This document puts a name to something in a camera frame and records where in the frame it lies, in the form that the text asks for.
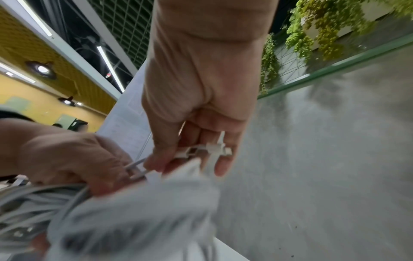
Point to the black shirt sleeve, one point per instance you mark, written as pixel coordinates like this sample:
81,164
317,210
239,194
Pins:
14,114

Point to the person's left hand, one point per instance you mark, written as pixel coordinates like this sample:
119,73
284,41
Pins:
67,158

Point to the white planter box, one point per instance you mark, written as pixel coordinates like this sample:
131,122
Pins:
377,15

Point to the person's right forearm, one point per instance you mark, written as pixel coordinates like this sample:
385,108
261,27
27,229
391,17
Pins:
213,17

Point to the person's right hand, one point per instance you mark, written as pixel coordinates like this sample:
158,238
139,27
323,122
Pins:
200,76

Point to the large hanging green plant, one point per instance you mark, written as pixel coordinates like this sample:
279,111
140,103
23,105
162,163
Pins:
326,23

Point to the large round ceiling lamp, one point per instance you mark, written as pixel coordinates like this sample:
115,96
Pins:
42,68

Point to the small hanging green plant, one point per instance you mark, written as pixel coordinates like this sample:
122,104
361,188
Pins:
269,66

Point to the person's left forearm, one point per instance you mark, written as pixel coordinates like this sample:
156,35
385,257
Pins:
13,145

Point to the long ceiling light strip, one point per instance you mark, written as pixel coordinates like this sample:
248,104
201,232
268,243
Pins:
109,67
34,16
17,72

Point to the small round ceiling lamp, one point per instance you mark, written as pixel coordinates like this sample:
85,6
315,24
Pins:
67,101

